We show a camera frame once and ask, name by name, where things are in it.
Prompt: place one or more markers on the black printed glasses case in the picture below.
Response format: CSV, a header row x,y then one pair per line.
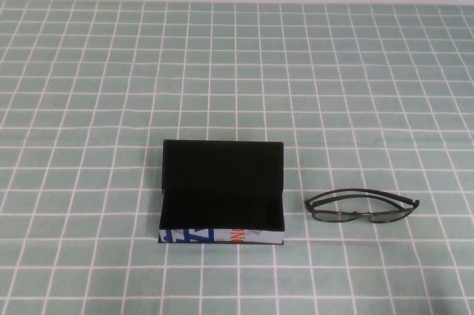
x,y
222,181

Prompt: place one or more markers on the dark framed glasses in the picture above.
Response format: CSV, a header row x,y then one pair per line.
x,y
333,217

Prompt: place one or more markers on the green white checked tablecloth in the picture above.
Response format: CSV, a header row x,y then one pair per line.
x,y
74,107

